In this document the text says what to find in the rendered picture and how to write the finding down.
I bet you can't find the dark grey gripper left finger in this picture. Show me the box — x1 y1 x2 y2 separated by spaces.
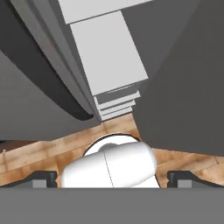
0 170 59 189

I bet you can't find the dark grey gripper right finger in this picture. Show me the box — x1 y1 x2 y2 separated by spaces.
166 170 224 189

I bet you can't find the white round cylinder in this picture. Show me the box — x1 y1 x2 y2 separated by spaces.
59 133 161 189

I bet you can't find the grey fridge door, dark gasket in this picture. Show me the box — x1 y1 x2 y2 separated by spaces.
0 0 102 142

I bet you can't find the large white fridge door shelf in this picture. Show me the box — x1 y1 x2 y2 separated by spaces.
69 10 150 96

